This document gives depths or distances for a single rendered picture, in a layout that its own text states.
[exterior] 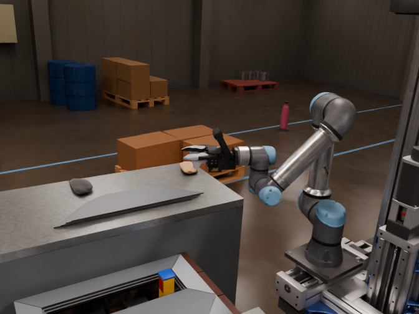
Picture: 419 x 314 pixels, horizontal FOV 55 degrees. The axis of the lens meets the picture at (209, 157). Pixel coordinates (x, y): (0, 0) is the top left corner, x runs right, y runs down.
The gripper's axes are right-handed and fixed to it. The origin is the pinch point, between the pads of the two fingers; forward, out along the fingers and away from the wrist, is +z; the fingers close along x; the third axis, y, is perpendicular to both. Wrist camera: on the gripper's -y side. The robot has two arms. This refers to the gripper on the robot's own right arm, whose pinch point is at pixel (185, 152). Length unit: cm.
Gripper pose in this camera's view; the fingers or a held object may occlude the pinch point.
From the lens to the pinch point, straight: 153.8
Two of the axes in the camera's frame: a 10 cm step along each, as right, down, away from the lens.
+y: -0.7, 8.8, 4.7
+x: -1.6, -4.7, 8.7
